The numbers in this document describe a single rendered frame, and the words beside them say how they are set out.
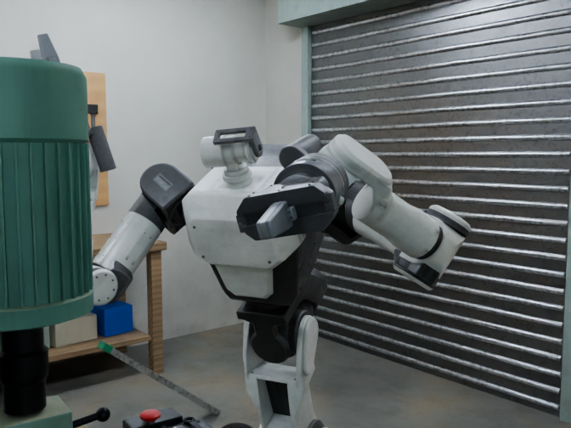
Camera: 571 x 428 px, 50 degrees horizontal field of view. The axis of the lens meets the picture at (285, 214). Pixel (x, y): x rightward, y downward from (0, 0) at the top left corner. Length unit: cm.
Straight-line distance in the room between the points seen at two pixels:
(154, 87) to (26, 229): 390
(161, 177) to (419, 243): 68
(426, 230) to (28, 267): 57
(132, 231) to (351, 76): 316
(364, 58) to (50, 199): 371
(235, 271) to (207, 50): 364
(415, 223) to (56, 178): 52
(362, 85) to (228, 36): 125
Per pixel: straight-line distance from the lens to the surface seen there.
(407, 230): 95
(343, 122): 442
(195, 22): 486
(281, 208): 69
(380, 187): 89
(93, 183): 139
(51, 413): 87
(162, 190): 141
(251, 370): 161
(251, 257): 130
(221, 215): 128
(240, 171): 129
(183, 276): 478
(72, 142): 77
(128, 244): 139
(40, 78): 75
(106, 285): 134
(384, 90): 418
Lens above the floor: 140
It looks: 6 degrees down
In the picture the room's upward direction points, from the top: straight up
